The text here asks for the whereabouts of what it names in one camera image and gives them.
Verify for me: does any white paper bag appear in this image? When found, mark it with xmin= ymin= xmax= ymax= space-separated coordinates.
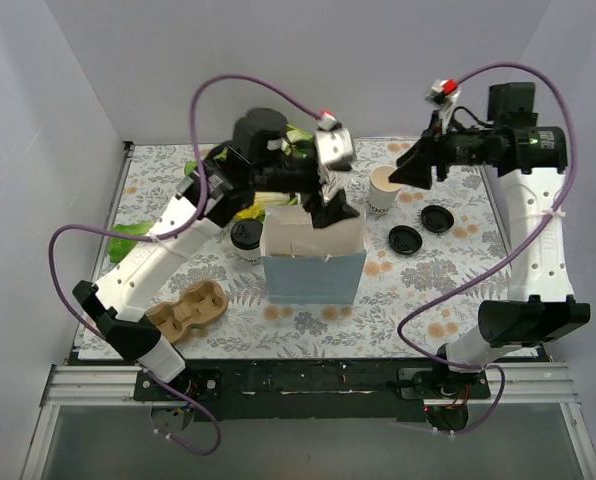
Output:
xmin=260 ymin=206 xmax=367 ymax=305

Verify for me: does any black coffee lid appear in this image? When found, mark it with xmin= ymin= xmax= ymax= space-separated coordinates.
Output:
xmin=230 ymin=219 xmax=263 ymax=250
xmin=388 ymin=225 xmax=423 ymax=256
xmin=420 ymin=205 xmax=454 ymax=234

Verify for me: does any white paper coffee cup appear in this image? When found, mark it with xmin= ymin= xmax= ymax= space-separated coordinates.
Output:
xmin=234 ymin=246 xmax=261 ymax=267

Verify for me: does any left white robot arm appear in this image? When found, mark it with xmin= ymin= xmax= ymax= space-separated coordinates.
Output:
xmin=72 ymin=108 xmax=359 ymax=400

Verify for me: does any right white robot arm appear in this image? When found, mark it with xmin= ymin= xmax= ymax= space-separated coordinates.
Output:
xmin=389 ymin=80 xmax=591 ymax=398

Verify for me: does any small bok choy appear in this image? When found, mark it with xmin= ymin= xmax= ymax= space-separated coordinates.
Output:
xmin=281 ymin=124 xmax=314 ymax=158

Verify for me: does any green plastic basket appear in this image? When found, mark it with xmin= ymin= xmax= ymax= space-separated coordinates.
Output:
xmin=255 ymin=192 xmax=298 ymax=221

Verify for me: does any yellow napa cabbage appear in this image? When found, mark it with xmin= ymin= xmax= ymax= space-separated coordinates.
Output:
xmin=235 ymin=192 xmax=299 ymax=222

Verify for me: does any stacked white paper cup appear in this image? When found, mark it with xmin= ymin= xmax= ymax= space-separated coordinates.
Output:
xmin=368 ymin=165 xmax=402 ymax=215

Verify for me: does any long green napa cabbage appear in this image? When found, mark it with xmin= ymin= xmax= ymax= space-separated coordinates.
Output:
xmin=183 ymin=160 xmax=197 ymax=176

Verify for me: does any floral table mat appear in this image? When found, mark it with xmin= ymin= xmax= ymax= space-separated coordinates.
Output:
xmin=77 ymin=138 xmax=542 ymax=360

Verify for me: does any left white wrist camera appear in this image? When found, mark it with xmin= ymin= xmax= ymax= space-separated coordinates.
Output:
xmin=314 ymin=110 xmax=356 ymax=172

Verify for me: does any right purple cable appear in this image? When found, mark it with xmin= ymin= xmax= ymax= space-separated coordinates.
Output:
xmin=396 ymin=62 xmax=578 ymax=434

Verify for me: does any purple cable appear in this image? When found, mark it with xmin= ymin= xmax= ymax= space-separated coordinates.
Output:
xmin=396 ymin=62 xmax=578 ymax=434
xmin=47 ymin=74 xmax=329 ymax=456

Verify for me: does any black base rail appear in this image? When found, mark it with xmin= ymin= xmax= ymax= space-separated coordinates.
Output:
xmin=132 ymin=357 xmax=494 ymax=422

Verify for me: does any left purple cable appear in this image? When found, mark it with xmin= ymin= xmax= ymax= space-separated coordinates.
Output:
xmin=47 ymin=74 xmax=329 ymax=456

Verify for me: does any aluminium frame rail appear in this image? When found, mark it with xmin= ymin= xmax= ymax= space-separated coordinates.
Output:
xmin=22 ymin=360 xmax=596 ymax=479

